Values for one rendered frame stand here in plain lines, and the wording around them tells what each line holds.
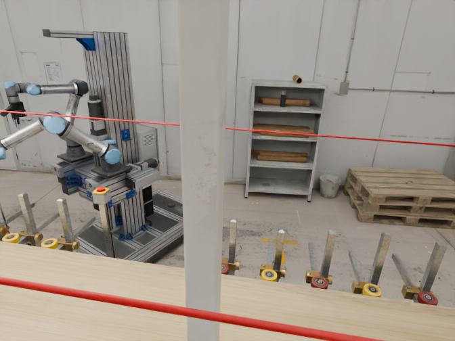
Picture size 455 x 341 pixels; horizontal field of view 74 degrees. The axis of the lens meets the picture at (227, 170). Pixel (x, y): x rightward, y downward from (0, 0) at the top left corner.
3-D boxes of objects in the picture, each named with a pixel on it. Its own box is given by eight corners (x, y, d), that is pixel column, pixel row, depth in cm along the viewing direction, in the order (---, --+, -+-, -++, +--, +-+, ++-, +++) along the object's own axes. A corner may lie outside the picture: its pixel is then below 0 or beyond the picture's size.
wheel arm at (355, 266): (347, 255, 189) (349, 249, 187) (353, 256, 188) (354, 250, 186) (364, 311, 149) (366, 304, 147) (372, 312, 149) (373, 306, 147)
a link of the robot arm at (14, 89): (17, 81, 224) (4, 82, 218) (21, 96, 228) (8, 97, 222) (14, 80, 228) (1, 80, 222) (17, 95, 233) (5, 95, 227)
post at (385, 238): (361, 303, 166) (382, 231, 147) (368, 304, 165) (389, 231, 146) (363, 308, 163) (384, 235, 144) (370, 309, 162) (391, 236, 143)
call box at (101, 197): (100, 198, 171) (98, 186, 168) (112, 199, 170) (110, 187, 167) (93, 204, 165) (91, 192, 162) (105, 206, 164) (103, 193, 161)
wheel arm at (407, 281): (391, 258, 184) (392, 252, 182) (396, 258, 184) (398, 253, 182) (420, 316, 145) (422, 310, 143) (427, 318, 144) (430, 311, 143)
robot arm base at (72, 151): (78, 150, 272) (77, 140, 268) (89, 154, 265) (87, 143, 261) (62, 155, 261) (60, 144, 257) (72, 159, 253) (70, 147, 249)
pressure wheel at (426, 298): (426, 308, 150) (433, 291, 145) (435, 322, 142) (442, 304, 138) (409, 306, 150) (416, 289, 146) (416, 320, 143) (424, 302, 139)
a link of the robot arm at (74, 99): (61, 141, 256) (76, 78, 250) (53, 137, 264) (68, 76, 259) (74, 143, 265) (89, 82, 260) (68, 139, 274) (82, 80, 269)
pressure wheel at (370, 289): (380, 309, 148) (385, 291, 143) (367, 314, 145) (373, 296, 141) (367, 298, 155) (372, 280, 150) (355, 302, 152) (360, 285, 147)
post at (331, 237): (314, 299, 170) (328, 228, 151) (321, 300, 170) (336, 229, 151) (315, 304, 167) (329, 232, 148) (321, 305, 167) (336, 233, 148)
